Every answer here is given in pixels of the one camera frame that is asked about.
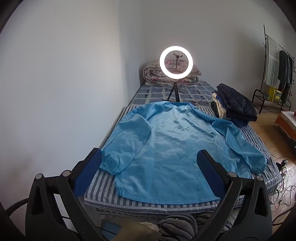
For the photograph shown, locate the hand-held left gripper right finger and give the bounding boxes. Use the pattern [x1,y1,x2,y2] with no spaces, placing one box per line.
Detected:
[196,149,273,241]

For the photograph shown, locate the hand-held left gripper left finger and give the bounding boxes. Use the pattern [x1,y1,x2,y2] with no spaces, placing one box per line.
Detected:
[25,147,104,241]

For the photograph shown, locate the blue work coat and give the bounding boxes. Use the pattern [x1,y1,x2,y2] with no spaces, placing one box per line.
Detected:
[99,102,268,205]

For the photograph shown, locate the black clothes rack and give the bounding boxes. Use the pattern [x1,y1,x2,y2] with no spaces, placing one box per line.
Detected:
[252,25,296,114]

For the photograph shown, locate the blue white striped quilt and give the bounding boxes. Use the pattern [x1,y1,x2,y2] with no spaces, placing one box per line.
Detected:
[83,105,282,226]

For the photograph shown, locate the person's legs in striped trousers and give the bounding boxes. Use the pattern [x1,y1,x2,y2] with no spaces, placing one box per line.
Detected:
[157,210,232,241]

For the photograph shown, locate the dark green folded garment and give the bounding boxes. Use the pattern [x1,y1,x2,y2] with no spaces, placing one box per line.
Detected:
[210,101,221,117]

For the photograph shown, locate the cream folded garment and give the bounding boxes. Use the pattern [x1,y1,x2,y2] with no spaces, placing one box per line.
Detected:
[212,93,228,120]

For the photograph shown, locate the beige fabric piece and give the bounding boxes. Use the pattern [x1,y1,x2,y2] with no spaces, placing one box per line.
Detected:
[116,219,160,241]

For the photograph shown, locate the orange cabinet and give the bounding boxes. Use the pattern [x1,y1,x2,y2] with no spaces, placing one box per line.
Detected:
[274,113,296,149]

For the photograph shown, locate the blue grey checked bed sheet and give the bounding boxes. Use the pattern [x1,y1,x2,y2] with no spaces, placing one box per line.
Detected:
[131,81,218,108]

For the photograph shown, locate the black tripod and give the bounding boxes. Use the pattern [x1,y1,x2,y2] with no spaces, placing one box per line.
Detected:
[167,56,181,103]

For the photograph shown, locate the white lace cloth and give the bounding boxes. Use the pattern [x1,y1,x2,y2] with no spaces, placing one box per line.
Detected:
[274,111,296,137]

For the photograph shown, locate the yellow green box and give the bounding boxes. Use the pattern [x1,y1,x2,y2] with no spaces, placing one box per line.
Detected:
[268,87,282,102]

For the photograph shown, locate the folded floral quilt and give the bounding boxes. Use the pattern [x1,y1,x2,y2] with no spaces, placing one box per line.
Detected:
[143,59,201,87]

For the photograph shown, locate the dark green hanging garment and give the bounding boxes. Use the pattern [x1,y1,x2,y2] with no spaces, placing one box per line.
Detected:
[277,50,294,103]

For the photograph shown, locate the striped hanging towel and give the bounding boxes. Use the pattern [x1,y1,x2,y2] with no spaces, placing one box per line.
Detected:
[265,36,281,87]

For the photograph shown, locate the black ring light cable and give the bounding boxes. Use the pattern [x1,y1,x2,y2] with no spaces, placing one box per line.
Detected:
[165,87,214,105]

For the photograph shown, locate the tangle of black floor cables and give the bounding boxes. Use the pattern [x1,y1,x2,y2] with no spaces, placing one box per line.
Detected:
[269,154,293,207]

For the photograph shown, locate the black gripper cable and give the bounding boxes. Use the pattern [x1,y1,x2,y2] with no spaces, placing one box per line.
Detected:
[5,200,28,218]

